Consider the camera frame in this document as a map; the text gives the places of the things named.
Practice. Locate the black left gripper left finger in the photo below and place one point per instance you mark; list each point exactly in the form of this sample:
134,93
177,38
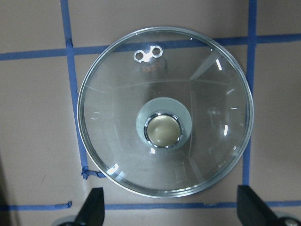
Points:
92,211

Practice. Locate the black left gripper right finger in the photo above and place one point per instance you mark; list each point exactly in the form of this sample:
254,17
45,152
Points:
252,210

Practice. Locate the glass pot lid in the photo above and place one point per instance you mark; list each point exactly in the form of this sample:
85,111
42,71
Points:
165,112

